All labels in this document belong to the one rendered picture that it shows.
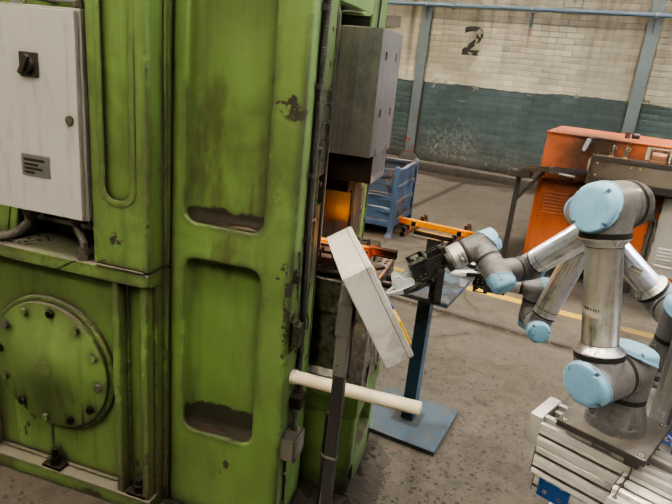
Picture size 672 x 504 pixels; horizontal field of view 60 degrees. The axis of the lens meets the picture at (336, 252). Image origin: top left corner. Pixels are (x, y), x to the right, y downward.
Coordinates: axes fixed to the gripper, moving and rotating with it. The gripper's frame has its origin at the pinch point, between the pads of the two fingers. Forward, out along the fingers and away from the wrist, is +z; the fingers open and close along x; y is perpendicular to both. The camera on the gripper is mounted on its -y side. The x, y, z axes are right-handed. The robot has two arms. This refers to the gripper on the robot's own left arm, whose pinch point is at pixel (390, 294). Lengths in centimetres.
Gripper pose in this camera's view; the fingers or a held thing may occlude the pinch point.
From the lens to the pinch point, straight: 172.7
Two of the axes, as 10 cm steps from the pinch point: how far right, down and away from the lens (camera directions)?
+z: -9.0, 4.3, 0.3
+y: -4.1, -8.4, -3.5
